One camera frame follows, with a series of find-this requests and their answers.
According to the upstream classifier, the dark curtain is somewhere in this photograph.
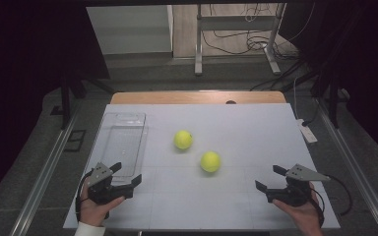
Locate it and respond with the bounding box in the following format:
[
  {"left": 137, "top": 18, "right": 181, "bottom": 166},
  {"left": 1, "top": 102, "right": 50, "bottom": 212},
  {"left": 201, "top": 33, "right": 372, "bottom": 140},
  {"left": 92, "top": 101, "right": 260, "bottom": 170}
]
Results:
[
  {"left": 280, "top": 0, "right": 378, "bottom": 168},
  {"left": 0, "top": 0, "right": 111, "bottom": 210}
]

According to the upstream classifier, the white table cover board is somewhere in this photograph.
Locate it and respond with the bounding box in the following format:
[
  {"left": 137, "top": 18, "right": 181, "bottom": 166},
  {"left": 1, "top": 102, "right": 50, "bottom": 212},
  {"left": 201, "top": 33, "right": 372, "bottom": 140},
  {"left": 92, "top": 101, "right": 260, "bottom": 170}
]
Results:
[{"left": 63, "top": 103, "right": 342, "bottom": 230}]

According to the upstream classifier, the grey metal desk frame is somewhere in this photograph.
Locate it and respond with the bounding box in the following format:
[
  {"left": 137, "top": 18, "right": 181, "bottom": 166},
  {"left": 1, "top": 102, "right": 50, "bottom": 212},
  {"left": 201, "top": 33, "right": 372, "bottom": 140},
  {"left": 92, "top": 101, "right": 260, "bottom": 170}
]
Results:
[{"left": 194, "top": 3, "right": 287, "bottom": 77}]

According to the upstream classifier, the white cabinet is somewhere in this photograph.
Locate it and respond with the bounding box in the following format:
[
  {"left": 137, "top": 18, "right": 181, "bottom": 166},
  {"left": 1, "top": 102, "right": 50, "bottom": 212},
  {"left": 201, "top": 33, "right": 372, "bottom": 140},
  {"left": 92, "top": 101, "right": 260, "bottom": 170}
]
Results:
[{"left": 86, "top": 4, "right": 174, "bottom": 56}]

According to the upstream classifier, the black stand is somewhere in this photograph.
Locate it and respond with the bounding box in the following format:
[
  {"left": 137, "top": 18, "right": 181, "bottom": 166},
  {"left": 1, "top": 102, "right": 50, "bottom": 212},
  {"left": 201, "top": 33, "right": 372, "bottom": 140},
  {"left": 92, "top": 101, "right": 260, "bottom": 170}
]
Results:
[
  {"left": 308, "top": 58, "right": 352, "bottom": 130},
  {"left": 49, "top": 70, "right": 116, "bottom": 131}
]

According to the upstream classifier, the clear plastic container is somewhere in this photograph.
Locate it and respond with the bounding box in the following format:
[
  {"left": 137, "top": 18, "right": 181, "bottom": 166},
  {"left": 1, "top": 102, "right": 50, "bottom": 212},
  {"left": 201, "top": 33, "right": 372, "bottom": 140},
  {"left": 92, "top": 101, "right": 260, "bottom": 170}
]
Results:
[{"left": 99, "top": 111, "right": 150, "bottom": 185}]

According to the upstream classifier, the yellow tennis ball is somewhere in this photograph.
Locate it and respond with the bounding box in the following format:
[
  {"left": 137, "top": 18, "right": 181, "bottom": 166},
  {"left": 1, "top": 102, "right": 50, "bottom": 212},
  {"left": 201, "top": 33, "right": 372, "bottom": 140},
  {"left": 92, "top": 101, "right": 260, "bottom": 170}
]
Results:
[
  {"left": 200, "top": 150, "right": 221, "bottom": 174},
  {"left": 172, "top": 129, "right": 194, "bottom": 151}
]

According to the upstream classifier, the tangle of black floor cables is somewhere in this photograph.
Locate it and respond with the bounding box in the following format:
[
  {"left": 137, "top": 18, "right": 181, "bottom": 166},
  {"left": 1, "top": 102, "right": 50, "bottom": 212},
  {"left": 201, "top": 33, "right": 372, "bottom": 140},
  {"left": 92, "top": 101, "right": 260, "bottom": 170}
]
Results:
[{"left": 201, "top": 3, "right": 309, "bottom": 62}]

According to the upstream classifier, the black plug cable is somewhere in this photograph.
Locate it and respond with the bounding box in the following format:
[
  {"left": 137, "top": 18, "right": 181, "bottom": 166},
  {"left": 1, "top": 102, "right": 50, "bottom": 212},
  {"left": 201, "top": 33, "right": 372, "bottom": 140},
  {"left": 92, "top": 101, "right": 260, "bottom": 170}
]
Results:
[{"left": 301, "top": 97, "right": 320, "bottom": 128}]

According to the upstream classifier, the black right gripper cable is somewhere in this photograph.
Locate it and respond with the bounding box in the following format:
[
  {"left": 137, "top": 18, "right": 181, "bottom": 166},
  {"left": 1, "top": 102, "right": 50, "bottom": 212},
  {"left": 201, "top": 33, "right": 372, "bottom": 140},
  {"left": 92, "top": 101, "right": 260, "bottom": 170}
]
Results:
[{"left": 309, "top": 174, "right": 354, "bottom": 228}]

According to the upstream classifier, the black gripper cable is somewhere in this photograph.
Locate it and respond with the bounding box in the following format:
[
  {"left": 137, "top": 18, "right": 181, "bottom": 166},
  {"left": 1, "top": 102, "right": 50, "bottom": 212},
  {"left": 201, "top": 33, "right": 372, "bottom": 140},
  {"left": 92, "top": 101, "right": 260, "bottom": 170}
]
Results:
[
  {"left": 74, "top": 170, "right": 94, "bottom": 223},
  {"left": 309, "top": 174, "right": 354, "bottom": 228}
]

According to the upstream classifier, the person's left hand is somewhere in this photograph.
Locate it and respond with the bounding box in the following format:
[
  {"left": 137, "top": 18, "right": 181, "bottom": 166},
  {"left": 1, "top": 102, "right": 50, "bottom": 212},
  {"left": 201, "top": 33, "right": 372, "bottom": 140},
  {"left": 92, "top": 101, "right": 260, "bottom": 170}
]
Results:
[{"left": 79, "top": 181, "right": 126, "bottom": 228}]

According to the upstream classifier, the white power strip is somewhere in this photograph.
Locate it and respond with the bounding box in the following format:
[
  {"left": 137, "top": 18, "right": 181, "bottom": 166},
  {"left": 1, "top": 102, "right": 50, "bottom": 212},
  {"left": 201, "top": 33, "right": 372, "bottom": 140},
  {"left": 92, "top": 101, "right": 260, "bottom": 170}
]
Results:
[{"left": 295, "top": 118, "right": 319, "bottom": 145}]

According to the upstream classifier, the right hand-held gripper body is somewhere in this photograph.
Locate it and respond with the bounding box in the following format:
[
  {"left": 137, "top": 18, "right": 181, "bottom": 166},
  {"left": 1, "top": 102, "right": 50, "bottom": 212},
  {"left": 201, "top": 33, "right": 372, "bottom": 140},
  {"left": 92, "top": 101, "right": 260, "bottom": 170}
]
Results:
[{"left": 265, "top": 162, "right": 332, "bottom": 208}]

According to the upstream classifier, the aluminium floor rail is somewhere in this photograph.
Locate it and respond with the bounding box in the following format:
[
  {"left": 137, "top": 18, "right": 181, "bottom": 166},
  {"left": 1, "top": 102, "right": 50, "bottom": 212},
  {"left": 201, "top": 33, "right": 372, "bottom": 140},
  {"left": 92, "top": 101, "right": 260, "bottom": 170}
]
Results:
[
  {"left": 316, "top": 97, "right": 378, "bottom": 236},
  {"left": 9, "top": 107, "right": 81, "bottom": 236}
]

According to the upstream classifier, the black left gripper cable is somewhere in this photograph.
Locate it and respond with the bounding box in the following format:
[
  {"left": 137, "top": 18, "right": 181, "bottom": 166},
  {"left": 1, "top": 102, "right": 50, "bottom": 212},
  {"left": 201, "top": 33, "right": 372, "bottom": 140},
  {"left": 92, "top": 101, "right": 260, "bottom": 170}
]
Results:
[{"left": 74, "top": 170, "right": 94, "bottom": 223}]

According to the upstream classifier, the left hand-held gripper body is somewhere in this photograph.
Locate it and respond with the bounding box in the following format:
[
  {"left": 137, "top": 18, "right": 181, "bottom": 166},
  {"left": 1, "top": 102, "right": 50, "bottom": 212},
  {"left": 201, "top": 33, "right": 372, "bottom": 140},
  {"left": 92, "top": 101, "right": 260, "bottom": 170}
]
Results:
[{"left": 86, "top": 161, "right": 135, "bottom": 207}]

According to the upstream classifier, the person's right hand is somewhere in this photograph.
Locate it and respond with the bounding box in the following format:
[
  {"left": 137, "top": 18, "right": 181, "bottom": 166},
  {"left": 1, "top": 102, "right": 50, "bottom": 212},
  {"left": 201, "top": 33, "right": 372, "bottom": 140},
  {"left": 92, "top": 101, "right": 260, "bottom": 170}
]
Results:
[{"left": 272, "top": 182, "right": 325, "bottom": 236}]

